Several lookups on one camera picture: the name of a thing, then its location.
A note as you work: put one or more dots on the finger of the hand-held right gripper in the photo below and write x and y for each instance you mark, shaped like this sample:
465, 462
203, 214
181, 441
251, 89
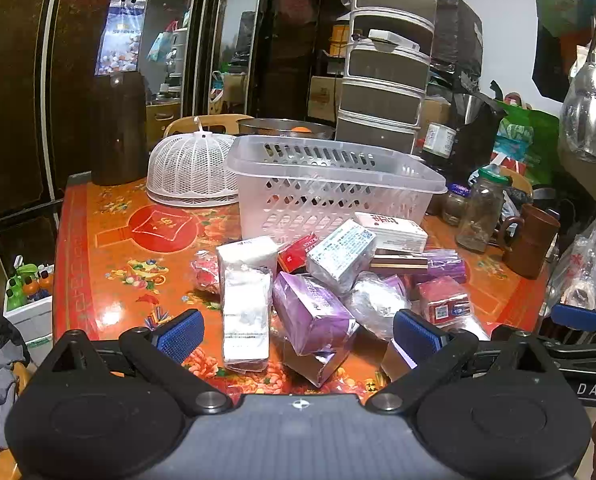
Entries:
575, 316

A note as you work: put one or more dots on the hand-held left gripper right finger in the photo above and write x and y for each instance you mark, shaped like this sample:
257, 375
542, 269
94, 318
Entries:
418, 334

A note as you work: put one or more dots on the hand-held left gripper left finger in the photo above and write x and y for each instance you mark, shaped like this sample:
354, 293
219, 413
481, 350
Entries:
180, 334

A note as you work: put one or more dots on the red labelled box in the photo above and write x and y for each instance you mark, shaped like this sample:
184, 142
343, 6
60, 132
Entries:
443, 305

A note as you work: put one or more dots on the large purple pack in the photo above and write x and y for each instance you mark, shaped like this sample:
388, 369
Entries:
313, 312

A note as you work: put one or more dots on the white blue printed box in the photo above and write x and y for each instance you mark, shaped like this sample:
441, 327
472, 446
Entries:
340, 257

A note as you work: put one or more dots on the red gold printed box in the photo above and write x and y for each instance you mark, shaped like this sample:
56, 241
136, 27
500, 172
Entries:
295, 256

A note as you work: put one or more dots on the clear plastic basket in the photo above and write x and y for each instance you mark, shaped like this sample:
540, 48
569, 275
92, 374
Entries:
323, 180

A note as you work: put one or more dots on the clear printed plastic bag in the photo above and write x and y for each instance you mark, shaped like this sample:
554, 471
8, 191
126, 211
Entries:
578, 265

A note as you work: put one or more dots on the red candy bag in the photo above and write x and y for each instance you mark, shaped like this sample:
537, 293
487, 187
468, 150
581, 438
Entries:
205, 272

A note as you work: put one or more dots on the white silver wrapped packet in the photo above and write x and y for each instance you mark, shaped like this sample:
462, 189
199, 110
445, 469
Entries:
245, 320

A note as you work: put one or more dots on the gold edged box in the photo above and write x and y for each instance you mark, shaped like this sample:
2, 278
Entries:
403, 262

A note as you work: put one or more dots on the brown mug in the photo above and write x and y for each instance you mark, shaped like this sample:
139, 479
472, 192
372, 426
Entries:
530, 242

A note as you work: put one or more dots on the white tissue packet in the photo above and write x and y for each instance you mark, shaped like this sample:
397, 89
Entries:
248, 255

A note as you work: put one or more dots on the small jar blue lid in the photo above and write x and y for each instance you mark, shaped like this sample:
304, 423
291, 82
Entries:
455, 205

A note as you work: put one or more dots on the glass jar green lid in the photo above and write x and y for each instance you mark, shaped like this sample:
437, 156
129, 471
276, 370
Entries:
483, 210

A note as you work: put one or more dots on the white box of toys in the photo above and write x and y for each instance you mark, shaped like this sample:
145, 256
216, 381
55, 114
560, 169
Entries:
28, 305

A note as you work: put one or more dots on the white mesh food cover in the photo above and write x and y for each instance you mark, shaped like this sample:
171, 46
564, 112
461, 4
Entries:
190, 170

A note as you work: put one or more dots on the green shopping bag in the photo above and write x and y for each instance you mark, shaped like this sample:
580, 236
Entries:
525, 135

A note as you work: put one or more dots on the bottle with white label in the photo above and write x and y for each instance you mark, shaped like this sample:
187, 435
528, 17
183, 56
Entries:
439, 139

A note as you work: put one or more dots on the hanging clear plastic bags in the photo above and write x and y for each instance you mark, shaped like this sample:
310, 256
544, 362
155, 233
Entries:
588, 110

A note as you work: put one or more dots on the wooden chair back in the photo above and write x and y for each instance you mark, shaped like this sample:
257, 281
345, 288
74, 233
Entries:
203, 124

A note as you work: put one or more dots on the dark brown thermos jug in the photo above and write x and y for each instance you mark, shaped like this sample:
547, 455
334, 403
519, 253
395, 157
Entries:
118, 130

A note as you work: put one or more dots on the metal bowl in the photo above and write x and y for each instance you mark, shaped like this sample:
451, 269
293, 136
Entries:
278, 127

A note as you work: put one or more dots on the steel pot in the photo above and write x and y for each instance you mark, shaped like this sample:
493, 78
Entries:
470, 110

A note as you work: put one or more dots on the orange fruit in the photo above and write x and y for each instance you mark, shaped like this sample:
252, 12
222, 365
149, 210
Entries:
302, 130

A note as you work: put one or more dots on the black hanging cloth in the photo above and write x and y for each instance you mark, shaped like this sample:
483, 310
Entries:
548, 67

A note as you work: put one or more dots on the brown cardboard box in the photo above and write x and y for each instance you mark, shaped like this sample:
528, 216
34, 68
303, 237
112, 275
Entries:
323, 97

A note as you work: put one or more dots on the grey stacked drawer tower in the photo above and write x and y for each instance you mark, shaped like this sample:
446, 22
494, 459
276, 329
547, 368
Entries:
385, 60

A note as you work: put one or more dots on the dark wooden mirrored wardrobe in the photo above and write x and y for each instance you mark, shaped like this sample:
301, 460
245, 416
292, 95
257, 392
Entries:
38, 85

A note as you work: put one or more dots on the white flat device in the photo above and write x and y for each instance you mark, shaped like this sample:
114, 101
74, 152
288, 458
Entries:
390, 38

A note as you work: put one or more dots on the black bag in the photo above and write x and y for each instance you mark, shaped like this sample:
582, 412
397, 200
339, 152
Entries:
458, 35

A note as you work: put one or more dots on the orange tin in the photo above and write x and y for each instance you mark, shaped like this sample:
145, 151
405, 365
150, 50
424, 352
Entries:
339, 40

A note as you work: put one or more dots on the hanging printed packet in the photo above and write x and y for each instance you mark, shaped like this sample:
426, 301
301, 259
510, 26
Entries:
120, 35

